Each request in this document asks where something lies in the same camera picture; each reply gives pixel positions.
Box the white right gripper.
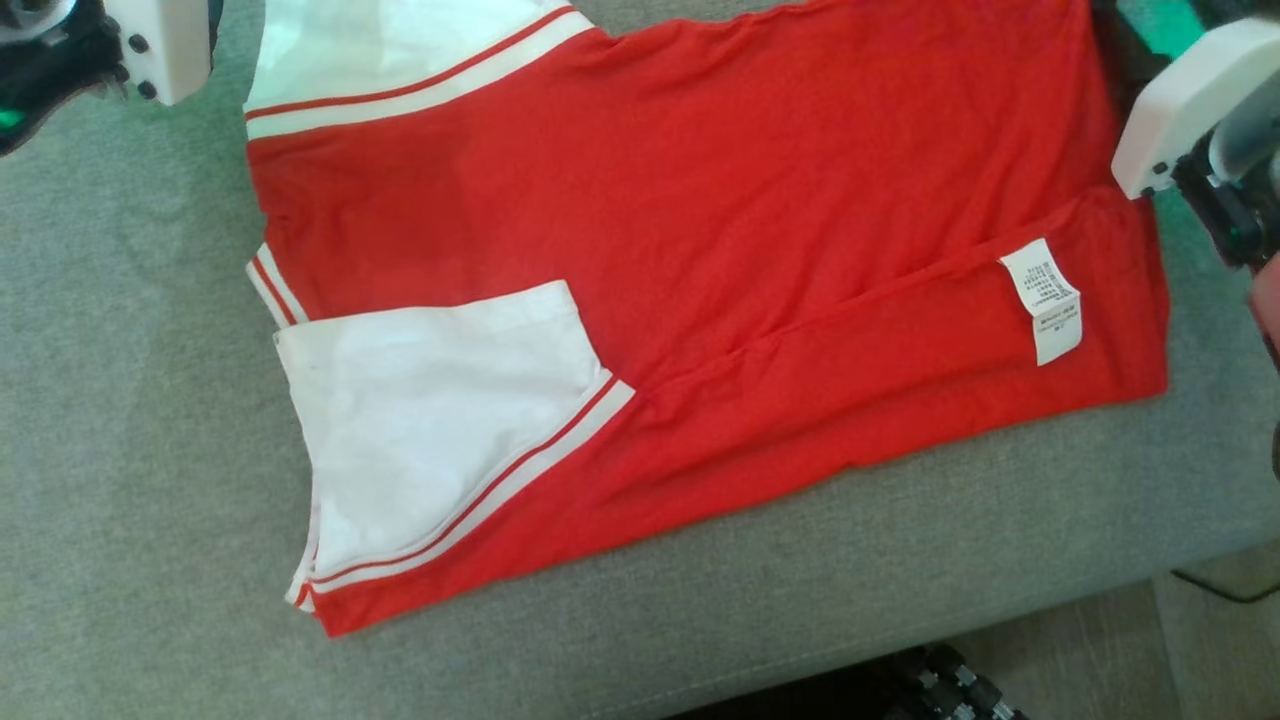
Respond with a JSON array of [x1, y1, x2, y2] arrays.
[[1111, 14, 1280, 271]]

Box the large grey sofa seat cushion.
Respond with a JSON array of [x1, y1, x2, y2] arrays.
[[0, 0, 1280, 720]]

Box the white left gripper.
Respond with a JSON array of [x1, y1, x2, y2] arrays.
[[0, 0, 227, 158]]

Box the red white basketball jersey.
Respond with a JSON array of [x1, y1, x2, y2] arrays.
[[243, 0, 1172, 639]]

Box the thin black floor cable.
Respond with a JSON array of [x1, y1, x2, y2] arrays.
[[1169, 567, 1280, 607]]

